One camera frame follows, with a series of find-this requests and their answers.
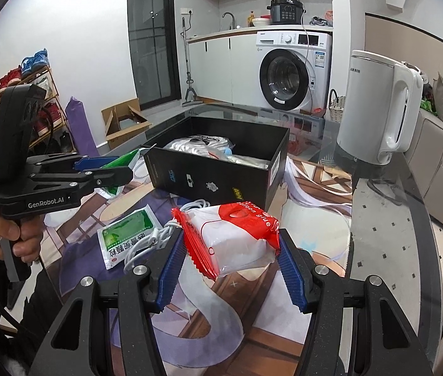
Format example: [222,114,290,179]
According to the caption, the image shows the pile of clothes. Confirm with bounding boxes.
[310,10,334,28]

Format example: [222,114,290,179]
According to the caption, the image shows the green white medicine sachet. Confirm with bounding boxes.
[97,208,161,270]
[96,148,148,198]

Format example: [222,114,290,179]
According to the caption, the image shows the black cardboard box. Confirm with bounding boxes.
[143,115,290,214]

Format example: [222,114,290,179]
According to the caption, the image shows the white lower kitchen cabinets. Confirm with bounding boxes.
[188,33,261,104]

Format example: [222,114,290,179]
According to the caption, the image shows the black pressure cooker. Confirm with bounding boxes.
[270,0,306,25]

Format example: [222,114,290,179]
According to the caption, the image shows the white charging cable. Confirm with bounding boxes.
[122,200,210,273]

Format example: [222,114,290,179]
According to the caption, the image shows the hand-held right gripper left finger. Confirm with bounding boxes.
[29,228,187,376]

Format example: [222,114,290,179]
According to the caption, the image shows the shoe rack with shoes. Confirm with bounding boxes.
[0,49,75,153]

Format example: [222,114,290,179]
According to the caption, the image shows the white washing machine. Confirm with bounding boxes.
[256,29,334,112]

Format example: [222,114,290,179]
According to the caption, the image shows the person's left hand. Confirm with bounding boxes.
[0,215,44,266]

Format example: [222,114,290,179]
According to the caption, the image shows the printed table mat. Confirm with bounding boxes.
[45,153,353,376]

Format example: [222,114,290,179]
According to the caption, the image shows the grey mop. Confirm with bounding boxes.
[180,18,202,107]

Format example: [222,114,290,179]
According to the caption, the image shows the white foam piece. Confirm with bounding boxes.
[227,154,275,170]

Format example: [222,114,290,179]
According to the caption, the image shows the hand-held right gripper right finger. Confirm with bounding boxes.
[278,228,426,376]

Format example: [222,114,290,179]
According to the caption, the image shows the wicker basket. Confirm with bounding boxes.
[328,89,347,123]

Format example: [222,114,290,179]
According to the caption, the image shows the dark glass door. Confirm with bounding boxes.
[128,0,179,108]

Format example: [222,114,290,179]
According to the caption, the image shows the open brown cardboard box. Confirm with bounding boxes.
[101,98,152,150]

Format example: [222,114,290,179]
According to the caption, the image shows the white electric kettle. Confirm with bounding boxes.
[336,50,423,165]

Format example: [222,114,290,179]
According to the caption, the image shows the zip bag with white rope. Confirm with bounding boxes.
[167,136,232,159]

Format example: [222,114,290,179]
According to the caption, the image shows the wooden shoe rack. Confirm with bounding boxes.
[0,65,74,153]

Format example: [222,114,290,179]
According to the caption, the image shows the purple rolled mat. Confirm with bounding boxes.
[66,96,99,157]

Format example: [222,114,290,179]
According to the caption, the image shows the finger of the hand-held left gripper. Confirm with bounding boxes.
[29,154,122,173]
[29,165,134,200]

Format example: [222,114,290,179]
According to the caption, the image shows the red white plastic packet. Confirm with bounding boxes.
[171,200,282,280]

